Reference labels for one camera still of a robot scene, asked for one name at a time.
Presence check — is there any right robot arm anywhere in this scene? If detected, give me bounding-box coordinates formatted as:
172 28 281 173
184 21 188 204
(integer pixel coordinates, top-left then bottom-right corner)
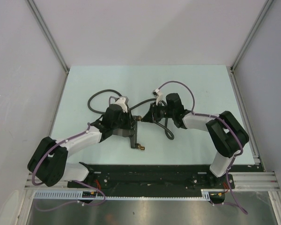
142 89 249 188

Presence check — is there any slotted cable duct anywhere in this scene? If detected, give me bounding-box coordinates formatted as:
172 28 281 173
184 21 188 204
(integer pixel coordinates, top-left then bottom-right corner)
33 190 219 201

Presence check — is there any aluminium corner post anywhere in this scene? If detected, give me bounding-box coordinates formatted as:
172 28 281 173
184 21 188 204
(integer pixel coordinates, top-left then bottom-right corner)
229 0 276 73
25 0 70 75

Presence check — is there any left aluminium corner post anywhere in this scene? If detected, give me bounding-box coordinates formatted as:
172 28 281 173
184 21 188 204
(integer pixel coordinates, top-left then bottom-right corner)
25 0 70 75

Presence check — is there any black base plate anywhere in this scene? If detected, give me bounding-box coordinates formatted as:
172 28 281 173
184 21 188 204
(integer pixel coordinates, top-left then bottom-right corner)
67 164 264 197

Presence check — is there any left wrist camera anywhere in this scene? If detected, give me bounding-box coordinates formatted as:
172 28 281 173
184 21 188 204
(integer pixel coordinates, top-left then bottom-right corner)
114 96 129 113

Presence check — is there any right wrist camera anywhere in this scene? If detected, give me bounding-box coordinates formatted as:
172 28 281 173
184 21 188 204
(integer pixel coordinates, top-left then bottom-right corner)
152 89 163 105

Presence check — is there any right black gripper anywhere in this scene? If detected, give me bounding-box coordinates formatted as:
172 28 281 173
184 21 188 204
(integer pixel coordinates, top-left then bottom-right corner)
141 101 175 123

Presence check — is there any right aluminium corner post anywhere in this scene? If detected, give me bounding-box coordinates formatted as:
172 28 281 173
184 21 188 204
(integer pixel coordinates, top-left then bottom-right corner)
229 0 276 73

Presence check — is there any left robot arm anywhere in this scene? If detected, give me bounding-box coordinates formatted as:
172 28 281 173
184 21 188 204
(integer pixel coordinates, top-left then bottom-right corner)
27 104 135 188

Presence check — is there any aluminium frame rail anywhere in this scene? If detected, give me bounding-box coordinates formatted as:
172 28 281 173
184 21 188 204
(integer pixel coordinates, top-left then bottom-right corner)
231 172 280 191

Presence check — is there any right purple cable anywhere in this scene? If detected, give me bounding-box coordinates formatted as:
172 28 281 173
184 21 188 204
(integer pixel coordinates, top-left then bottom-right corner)
155 81 249 215

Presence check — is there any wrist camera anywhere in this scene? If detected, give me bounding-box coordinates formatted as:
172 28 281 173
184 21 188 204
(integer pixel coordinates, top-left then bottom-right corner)
114 96 129 113
152 89 163 105

